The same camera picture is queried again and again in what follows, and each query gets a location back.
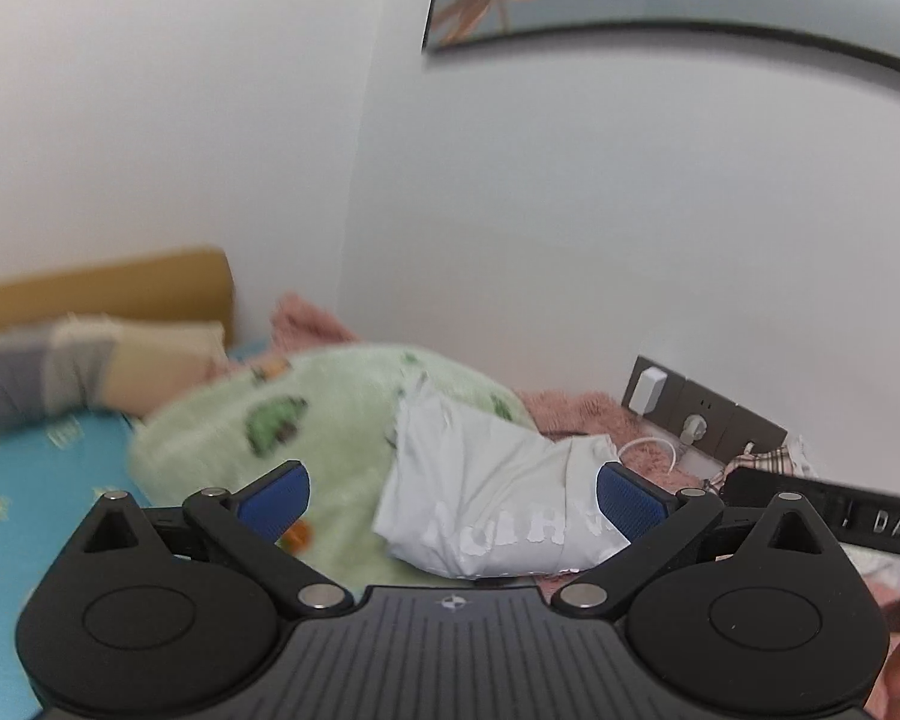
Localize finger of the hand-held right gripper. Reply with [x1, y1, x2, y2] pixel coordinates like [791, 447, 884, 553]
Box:
[721, 465, 845, 533]

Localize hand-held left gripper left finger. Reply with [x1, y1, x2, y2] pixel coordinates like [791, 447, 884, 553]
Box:
[82, 461, 355, 620]

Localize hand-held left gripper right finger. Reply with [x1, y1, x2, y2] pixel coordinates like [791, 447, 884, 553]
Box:
[550, 463, 827, 620]

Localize white shirt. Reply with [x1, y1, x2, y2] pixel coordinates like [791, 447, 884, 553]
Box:
[373, 375, 632, 582]

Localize plaid cloth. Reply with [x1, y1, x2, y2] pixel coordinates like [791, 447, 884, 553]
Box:
[726, 441, 822, 478]

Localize pink fluffy blanket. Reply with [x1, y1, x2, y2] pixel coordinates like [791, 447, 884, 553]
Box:
[270, 291, 900, 720]

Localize green fleece printed blanket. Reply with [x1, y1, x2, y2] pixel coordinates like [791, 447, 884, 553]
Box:
[127, 343, 542, 595]

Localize white charger plug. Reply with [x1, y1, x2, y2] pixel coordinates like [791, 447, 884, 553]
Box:
[630, 365, 670, 415]

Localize bed with teal printed sheet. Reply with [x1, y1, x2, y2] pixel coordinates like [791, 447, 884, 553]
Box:
[0, 341, 271, 720]

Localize plaid pillow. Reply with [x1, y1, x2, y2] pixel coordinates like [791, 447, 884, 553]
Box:
[0, 315, 227, 442]

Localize mustard headboard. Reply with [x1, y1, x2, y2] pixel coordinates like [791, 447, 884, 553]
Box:
[0, 246, 236, 352]

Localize white charging cable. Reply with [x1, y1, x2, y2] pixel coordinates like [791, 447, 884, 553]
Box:
[618, 414, 712, 475]

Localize grey wall socket panel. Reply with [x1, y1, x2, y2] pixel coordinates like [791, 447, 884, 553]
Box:
[621, 355, 788, 464]

